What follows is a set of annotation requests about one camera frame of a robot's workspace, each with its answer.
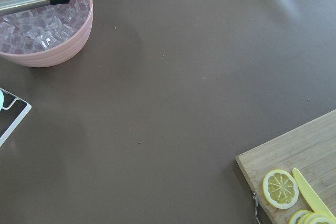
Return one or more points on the yellow plastic knife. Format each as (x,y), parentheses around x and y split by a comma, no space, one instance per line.
(310,196)

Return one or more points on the front stacked lemon slice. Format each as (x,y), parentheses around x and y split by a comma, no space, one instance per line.
(321,220)

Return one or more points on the wooden cutting board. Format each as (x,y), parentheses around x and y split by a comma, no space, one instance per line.
(309,148)

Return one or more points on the pink bowl of ice cubes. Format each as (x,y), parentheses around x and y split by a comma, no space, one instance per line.
(65,48)

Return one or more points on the light blue cup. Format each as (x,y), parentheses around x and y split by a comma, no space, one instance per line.
(1,99)

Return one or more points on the single lemon slice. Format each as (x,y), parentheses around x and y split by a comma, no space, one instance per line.
(280,189)

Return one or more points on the steel muddler black tip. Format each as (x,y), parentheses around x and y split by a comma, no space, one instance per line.
(15,6)

